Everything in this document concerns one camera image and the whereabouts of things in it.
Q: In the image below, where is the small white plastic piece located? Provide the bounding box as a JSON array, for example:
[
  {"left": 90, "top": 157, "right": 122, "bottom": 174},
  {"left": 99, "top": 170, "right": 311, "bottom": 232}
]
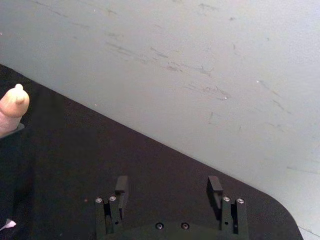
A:
[{"left": 0, "top": 218, "right": 17, "bottom": 232}]

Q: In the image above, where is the black table cloth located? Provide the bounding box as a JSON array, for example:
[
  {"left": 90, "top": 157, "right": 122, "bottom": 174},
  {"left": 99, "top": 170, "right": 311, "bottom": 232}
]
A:
[{"left": 0, "top": 63, "right": 305, "bottom": 240}]

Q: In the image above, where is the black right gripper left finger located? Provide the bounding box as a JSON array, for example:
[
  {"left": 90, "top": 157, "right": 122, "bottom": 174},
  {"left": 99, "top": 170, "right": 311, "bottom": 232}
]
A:
[{"left": 94, "top": 175, "right": 129, "bottom": 237}]

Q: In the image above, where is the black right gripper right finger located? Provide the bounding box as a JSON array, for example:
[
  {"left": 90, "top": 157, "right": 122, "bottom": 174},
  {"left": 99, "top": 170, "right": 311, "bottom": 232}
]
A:
[{"left": 206, "top": 175, "right": 249, "bottom": 236}]

